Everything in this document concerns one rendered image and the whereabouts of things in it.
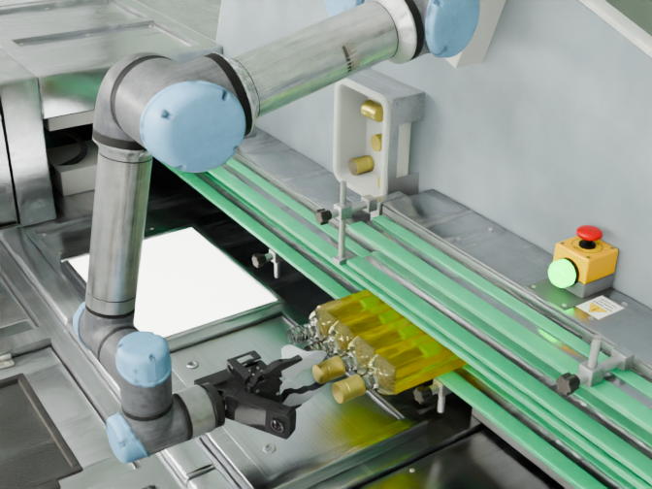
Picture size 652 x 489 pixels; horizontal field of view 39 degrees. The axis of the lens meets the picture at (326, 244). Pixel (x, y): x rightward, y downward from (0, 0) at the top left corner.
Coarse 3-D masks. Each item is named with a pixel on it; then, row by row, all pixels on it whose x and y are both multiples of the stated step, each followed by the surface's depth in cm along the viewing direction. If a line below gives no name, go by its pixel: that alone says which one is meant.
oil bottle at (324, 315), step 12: (336, 300) 166; (348, 300) 166; (360, 300) 166; (372, 300) 166; (312, 312) 163; (324, 312) 162; (336, 312) 162; (348, 312) 162; (324, 324) 160; (324, 336) 161
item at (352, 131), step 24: (336, 96) 184; (360, 96) 186; (336, 120) 186; (360, 120) 189; (384, 120) 172; (336, 144) 188; (360, 144) 191; (384, 144) 174; (336, 168) 191; (384, 168) 176; (360, 192) 185; (384, 192) 179
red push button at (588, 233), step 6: (582, 228) 143; (588, 228) 143; (594, 228) 143; (576, 234) 143; (582, 234) 142; (588, 234) 141; (594, 234) 141; (600, 234) 142; (588, 240) 141; (594, 240) 141
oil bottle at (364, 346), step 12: (396, 324) 159; (408, 324) 159; (360, 336) 155; (372, 336) 156; (384, 336) 156; (396, 336) 156; (408, 336) 156; (420, 336) 157; (348, 348) 154; (360, 348) 153; (372, 348) 152; (384, 348) 153; (360, 360) 152; (360, 372) 153
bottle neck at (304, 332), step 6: (306, 324) 161; (312, 324) 161; (288, 330) 160; (294, 330) 159; (300, 330) 160; (306, 330) 160; (312, 330) 161; (288, 336) 161; (294, 336) 159; (300, 336) 159; (306, 336) 160; (312, 336) 161; (294, 342) 159
